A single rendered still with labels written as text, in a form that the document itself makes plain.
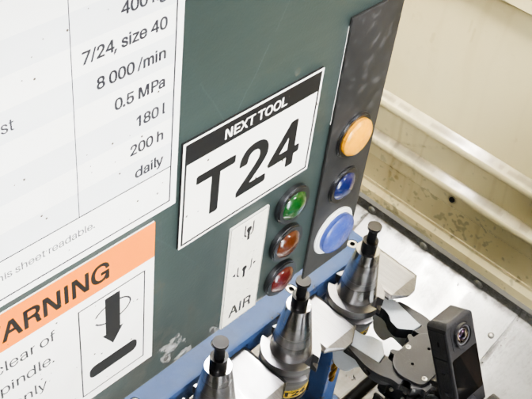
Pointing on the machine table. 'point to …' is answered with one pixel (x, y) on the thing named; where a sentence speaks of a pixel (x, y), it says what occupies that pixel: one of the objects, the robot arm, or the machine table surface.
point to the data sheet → (83, 127)
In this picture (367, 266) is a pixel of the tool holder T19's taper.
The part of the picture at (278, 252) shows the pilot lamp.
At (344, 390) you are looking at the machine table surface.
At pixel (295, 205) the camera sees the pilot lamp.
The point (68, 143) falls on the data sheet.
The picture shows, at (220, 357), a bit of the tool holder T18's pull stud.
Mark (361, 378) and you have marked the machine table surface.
